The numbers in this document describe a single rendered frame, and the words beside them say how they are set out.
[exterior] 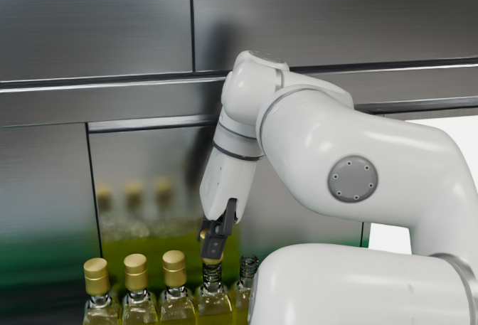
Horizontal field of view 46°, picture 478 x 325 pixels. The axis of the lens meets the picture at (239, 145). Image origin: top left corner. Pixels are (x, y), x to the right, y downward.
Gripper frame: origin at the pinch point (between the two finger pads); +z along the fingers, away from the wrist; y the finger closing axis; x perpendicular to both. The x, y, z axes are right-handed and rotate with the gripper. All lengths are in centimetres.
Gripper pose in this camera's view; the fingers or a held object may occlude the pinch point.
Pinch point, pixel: (210, 238)
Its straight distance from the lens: 85.0
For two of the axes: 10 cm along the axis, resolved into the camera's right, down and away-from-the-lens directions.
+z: -2.7, 9.0, 3.4
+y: 1.8, 3.9, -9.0
